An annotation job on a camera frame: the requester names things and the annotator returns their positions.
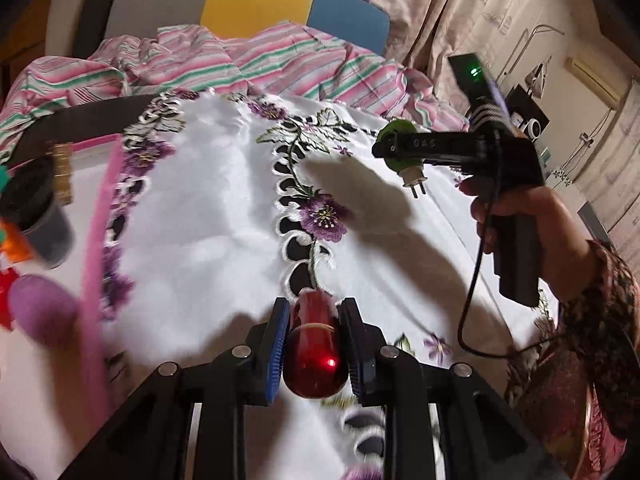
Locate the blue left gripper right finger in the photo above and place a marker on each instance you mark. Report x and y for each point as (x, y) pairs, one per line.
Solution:
(360, 343)

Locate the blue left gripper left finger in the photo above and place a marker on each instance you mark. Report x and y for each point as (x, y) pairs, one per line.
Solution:
(271, 349)

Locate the red shiny capsule toy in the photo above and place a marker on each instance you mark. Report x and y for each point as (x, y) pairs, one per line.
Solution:
(312, 364)

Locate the green white plug device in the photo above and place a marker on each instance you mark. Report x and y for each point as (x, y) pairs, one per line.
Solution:
(389, 145)

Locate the purple oval case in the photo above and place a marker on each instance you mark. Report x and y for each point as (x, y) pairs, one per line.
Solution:
(45, 311)

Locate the orange cube block toy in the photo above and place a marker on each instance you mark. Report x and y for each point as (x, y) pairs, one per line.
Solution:
(13, 244)

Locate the red puzzle block toy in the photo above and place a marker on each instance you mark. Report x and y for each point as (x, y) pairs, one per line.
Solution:
(7, 278)

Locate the black grey cup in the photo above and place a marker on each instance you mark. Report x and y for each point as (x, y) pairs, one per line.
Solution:
(28, 203)

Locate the dark brown wooden toy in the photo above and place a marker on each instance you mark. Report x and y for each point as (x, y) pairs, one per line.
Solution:
(61, 154)

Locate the green plastic cylinder toy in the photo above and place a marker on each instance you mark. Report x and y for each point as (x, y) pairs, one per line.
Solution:
(4, 177)

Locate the patterned sleeve forearm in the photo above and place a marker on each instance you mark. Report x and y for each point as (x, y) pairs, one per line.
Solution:
(580, 395)

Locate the cluttered shelf with items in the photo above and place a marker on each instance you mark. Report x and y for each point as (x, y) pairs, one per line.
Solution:
(526, 114)

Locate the white floral embroidered tablecloth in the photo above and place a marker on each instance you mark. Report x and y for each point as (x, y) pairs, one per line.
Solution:
(225, 202)

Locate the beige patterned curtain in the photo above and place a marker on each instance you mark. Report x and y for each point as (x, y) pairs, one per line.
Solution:
(450, 20)

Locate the pink white tray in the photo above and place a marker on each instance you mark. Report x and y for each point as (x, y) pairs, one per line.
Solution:
(44, 416)

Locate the pink green striped cloth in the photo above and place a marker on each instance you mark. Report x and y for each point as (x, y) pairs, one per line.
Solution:
(287, 58)

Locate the grey yellow blue chair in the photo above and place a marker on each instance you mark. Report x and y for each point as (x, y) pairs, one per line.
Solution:
(355, 21)

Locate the wall air conditioner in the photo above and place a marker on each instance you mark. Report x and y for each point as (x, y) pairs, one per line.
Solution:
(594, 82)

